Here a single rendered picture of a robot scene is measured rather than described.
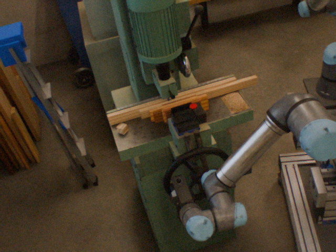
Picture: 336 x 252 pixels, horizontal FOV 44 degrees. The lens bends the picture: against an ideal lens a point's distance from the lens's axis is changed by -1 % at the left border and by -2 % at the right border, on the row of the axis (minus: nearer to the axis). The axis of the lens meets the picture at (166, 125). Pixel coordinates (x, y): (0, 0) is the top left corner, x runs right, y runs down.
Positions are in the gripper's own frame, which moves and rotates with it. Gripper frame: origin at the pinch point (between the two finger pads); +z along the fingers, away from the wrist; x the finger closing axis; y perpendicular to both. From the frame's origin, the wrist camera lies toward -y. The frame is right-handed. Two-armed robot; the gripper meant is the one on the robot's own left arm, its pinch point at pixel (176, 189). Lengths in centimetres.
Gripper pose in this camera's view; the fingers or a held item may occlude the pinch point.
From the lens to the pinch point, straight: 160.2
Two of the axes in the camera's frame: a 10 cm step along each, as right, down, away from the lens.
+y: 2.7, 9.4, 2.0
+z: -1.7, -1.6, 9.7
